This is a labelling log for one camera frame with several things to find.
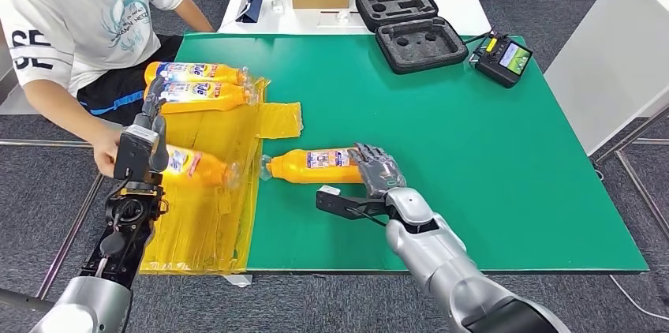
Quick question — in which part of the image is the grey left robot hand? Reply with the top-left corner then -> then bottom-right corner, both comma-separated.
133,77 -> 171,175

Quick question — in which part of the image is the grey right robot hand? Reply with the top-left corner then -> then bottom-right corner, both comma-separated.
347,142 -> 408,198

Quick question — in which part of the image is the orange detergent bottle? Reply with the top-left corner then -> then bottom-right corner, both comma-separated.
260,148 -> 367,185
144,61 -> 252,86
144,80 -> 258,114
156,144 -> 242,189

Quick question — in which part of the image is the green topped work table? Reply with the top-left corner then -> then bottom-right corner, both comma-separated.
174,32 -> 649,289

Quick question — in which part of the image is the yellow plastic wrapped sheet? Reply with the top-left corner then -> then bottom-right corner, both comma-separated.
138,77 -> 305,275

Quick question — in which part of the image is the open black foam case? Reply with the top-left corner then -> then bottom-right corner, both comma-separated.
354,0 -> 470,76

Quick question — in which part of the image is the person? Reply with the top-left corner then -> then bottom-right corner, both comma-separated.
0,0 -> 215,178

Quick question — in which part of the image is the black remote controller with screen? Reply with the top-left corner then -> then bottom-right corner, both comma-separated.
469,31 -> 534,89

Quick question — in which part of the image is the dark grey bar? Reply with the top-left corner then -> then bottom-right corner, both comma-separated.
0,287 -> 56,312

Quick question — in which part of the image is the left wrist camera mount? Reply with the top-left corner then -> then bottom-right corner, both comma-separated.
113,124 -> 160,182

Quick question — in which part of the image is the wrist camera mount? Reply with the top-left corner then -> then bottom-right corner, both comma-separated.
315,185 -> 391,222
113,124 -> 160,182

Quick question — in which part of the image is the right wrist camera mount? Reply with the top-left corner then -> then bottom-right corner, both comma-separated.
315,185 -> 391,222

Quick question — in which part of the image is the black controller cable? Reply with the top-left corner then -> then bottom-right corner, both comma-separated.
462,31 -> 492,47

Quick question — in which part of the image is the white floor cable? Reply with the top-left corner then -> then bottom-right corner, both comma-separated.
608,274 -> 669,321

